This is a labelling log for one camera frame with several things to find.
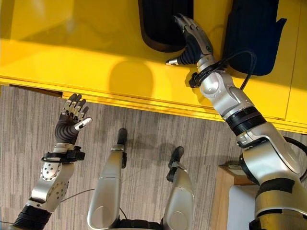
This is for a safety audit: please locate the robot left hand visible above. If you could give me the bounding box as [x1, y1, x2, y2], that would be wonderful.
[54, 93, 93, 146]

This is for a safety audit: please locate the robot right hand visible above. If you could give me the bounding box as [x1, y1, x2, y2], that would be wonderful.
[165, 13, 214, 66]

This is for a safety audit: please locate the black sole-shaped part rounded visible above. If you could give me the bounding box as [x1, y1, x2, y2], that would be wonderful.
[138, 0, 194, 53]

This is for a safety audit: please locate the yellow metal shelf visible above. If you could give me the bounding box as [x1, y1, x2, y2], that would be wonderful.
[0, 0, 307, 134]

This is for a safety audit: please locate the wooden box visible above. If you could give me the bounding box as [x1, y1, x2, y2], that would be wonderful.
[210, 163, 261, 230]

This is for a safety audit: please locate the black sole-shaped part notched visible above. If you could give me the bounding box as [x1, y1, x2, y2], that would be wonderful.
[223, 0, 287, 76]

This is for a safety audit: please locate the robot right leg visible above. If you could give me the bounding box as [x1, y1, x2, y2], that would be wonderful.
[161, 146, 195, 230]

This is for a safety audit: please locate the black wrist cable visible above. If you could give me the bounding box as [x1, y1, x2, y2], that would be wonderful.
[215, 49, 258, 91]

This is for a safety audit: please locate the thin grey floor cable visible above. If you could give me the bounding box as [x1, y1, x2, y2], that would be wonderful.
[59, 188, 95, 205]

